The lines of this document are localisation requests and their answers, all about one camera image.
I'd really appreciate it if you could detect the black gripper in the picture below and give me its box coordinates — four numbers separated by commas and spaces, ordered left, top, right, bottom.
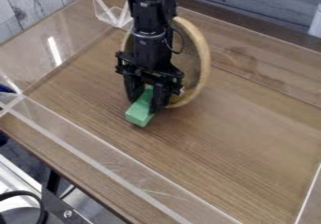
115, 52, 184, 113

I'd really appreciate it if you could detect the green rectangular block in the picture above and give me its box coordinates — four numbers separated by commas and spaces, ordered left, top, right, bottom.
125, 85, 152, 127

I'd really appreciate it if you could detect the brown wooden bowl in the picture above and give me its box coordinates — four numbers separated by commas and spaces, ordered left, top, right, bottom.
119, 15, 211, 110

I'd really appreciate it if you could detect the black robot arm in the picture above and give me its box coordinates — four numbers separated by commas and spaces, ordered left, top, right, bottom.
115, 0, 184, 113

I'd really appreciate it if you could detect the black metal table leg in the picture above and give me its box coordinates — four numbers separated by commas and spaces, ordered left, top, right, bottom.
46, 171, 61, 194

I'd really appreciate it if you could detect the grey metal clamp plate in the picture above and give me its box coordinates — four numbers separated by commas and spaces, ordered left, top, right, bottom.
41, 188, 92, 224

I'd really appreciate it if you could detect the clear acrylic corner bracket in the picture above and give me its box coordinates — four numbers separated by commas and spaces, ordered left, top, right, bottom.
92, 0, 132, 30

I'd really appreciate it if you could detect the clear acrylic front wall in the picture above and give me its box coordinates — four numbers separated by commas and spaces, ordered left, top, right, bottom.
0, 75, 242, 224

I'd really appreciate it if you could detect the black cable loop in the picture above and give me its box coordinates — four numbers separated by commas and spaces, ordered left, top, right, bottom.
0, 189, 49, 224

